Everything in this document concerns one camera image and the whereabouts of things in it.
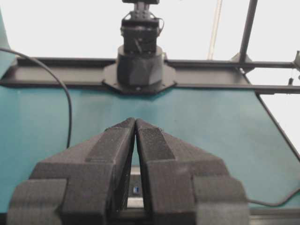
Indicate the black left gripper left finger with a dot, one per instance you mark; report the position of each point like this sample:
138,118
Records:
79,185

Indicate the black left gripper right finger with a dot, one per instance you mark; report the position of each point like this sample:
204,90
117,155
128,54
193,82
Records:
185,185

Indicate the black USB hub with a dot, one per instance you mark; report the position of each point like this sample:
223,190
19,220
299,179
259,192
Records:
135,190

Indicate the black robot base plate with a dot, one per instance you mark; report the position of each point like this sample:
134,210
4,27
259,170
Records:
139,77

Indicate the black aluminium frame rail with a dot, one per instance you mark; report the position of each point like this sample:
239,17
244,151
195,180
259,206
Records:
100,74

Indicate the black upright frame post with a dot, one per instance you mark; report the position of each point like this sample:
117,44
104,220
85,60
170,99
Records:
247,30

